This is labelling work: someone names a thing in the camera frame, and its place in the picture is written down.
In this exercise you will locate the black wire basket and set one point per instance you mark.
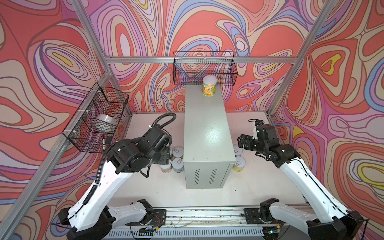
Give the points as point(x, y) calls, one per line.
point(190, 67)
point(86, 133)

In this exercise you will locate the can far near cabinet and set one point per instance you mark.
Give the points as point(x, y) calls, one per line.
point(178, 152)

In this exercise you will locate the black wire basket left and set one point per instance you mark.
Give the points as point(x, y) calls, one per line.
point(86, 133)

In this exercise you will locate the grey metal cabinet counter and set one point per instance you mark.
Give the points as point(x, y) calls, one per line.
point(208, 148)

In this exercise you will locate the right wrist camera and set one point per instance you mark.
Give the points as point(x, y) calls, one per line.
point(259, 122)

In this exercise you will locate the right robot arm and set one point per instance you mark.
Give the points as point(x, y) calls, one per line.
point(331, 220)

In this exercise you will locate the yellow label can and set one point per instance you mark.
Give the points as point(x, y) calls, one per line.
point(239, 164)

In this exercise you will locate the black wire basket back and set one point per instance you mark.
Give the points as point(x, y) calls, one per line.
point(190, 67)

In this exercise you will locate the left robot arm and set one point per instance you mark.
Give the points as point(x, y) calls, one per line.
point(91, 218)

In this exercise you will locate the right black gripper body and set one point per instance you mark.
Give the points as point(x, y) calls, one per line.
point(253, 144)

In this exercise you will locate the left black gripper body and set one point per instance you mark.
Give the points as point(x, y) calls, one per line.
point(163, 158)

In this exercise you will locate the can mid left column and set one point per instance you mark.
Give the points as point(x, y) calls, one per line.
point(167, 168)

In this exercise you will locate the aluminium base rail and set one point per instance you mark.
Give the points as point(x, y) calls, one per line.
point(210, 222)

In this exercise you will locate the can mid near cabinet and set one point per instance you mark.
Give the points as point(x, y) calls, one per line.
point(178, 165)

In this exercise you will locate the orange label can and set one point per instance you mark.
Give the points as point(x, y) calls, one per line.
point(209, 85)

